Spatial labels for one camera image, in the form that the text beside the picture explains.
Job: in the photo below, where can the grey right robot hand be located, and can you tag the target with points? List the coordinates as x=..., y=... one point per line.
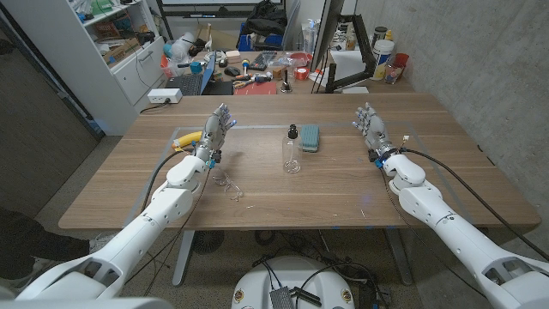
x=375, y=131

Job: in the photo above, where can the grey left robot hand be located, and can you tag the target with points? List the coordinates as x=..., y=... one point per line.
x=214, y=131

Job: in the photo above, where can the clear dispenser bottle black cap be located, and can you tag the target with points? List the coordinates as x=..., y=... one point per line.
x=291, y=156

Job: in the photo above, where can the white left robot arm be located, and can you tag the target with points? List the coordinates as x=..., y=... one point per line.
x=141, y=232

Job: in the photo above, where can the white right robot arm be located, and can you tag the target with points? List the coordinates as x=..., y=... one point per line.
x=450, y=232

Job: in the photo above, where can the clear glasses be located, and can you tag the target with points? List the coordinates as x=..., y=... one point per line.
x=232, y=192

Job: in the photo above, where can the yellow banana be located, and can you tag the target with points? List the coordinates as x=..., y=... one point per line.
x=186, y=140

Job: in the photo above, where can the open laptop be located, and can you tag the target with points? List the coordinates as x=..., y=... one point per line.
x=188, y=83

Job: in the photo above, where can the clear drinking glass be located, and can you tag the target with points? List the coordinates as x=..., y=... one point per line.
x=392, y=74

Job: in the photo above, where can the red mat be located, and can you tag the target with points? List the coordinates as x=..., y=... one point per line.
x=257, y=88

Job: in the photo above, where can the white power strip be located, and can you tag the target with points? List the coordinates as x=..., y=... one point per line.
x=165, y=95

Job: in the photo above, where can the black computer mouse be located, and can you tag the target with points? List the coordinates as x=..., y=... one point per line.
x=232, y=71

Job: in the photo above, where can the white canister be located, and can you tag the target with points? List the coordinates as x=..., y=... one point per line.
x=381, y=58

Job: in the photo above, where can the red cup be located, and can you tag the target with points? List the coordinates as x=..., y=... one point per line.
x=402, y=60

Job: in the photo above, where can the black calculator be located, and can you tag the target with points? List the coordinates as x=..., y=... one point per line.
x=262, y=61

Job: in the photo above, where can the clear plastic bag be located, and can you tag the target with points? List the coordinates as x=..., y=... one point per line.
x=180, y=49

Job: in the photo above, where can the red tape roll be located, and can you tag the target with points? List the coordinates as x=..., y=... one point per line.
x=301, y=74

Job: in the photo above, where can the blue bin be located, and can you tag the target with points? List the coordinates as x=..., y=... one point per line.
x=246, y=43

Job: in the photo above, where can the dark lidded jar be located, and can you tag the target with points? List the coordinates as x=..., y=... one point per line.
x=379, y=34

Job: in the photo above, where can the red bowl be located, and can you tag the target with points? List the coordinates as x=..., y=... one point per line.
x=301, y=58

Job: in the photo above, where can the round black floor fan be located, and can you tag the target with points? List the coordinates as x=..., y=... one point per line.
x=208, y=241

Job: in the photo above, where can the black computer monitor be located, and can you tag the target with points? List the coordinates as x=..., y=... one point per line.
x=328, y=30

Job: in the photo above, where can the black jacket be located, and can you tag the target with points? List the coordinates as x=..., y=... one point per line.
x=263, y=19

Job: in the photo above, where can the grey metal table leg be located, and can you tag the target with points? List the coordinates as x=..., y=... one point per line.
x=399, y=257
x=183, y=257

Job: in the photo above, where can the white shelf cabinet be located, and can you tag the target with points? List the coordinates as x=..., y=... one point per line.
x=86, y=64

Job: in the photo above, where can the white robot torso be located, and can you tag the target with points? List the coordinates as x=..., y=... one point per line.
x=291, y=274

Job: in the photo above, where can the grey perforated box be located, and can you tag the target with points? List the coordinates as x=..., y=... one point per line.
x=282, y=298

